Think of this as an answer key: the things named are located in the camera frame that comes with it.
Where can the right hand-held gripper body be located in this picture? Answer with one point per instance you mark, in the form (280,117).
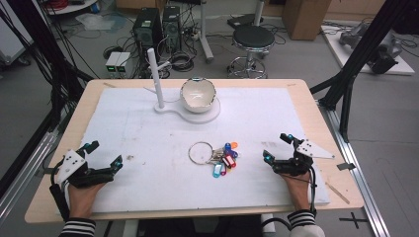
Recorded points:
(298,164)

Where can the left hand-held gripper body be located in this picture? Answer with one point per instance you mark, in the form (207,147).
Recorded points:
(70,164)

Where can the person's right hand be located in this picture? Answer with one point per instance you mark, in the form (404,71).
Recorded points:
(300,191)

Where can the person's left hand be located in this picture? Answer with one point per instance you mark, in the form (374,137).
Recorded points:
(82,200)

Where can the black clip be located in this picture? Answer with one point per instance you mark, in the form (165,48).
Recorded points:
(346,166)

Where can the white foam mat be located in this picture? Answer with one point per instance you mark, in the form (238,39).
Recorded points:
(158,187)

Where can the thin wooden stick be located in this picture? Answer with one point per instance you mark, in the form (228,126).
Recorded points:
(337,193)

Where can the white power supply box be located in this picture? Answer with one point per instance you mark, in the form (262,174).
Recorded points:
(112,62)
(122,63)

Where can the white stand with pole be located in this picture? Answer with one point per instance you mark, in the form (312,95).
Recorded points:
(157,82)

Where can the white eggshell-shaped bowl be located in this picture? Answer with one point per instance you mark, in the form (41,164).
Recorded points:
(197,95)

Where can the person's dark legs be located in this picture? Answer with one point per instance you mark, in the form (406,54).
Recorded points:
(197,228)

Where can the black round stool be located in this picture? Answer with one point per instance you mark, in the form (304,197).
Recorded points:
(253,37)

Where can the brown cardboard box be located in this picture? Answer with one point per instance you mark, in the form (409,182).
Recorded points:
(304,19)

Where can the clear plastic sheet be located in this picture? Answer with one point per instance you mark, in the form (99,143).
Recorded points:
(99,22)

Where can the white desk leg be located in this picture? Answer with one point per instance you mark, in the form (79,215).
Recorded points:
(206,39)

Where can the white board with grey machine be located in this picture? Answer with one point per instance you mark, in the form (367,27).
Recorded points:
(378,46)

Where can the large black computer tower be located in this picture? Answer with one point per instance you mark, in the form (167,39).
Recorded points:
(146,29)

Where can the small black computer tower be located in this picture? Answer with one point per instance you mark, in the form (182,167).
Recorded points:
(171,26)

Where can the aluminium rail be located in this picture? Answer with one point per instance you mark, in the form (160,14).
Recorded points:
(359,177)
(26,177)

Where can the black metal frame post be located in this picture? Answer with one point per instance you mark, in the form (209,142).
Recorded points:
(42,49)
(355,62)

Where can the black flat base plate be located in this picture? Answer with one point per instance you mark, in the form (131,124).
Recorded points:
(243,20)

